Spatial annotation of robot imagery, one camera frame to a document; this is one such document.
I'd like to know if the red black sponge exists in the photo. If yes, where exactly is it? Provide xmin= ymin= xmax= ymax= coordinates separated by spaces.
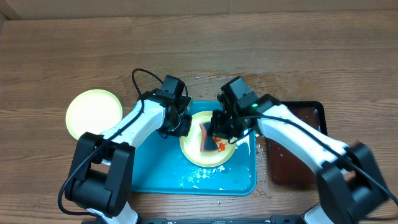
xmin=200 ymin=122 xmax=228 ymax=152

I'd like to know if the yellow plate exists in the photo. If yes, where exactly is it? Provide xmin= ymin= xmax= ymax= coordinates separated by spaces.
xmin=65 ymin=89 xmax=123 ymax=140
xmin=180 ymin=111 xmax=236 ymax=167

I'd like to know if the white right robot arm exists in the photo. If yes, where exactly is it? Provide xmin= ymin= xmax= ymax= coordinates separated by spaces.
xmin=208 ymin=77 xmax=397 ymax=223

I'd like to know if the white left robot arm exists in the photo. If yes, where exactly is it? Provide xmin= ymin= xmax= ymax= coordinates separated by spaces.
xmin=58 ymin=75 xmax=192 ymax=223

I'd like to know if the blue plastic tray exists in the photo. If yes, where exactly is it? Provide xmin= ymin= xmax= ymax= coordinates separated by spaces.
xmin=129 ymin=100 xmax=257 ymax=196

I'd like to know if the black water tray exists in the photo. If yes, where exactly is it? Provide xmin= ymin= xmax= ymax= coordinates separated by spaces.
xmin=267 ymin=101 xmax=328 ymax=187

